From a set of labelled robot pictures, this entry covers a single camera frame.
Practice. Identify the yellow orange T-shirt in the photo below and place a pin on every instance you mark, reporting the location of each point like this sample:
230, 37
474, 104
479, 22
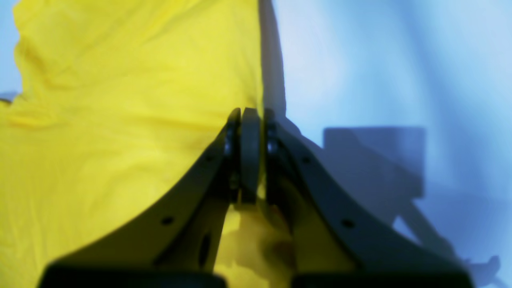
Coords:
119, 98

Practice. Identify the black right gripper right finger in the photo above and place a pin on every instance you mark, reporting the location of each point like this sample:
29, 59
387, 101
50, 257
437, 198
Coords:
336, 242

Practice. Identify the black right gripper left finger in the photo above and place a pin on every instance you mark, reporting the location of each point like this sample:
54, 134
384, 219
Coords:
173, 244

